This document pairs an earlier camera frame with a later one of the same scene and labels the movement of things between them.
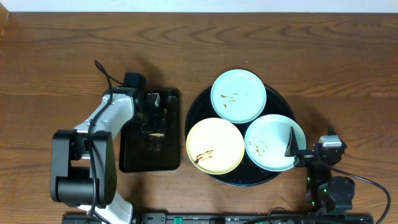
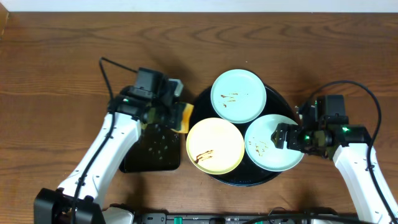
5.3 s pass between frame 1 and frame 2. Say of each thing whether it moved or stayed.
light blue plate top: stayed
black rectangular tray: stayed
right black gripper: moved
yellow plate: stayed
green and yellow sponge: moved
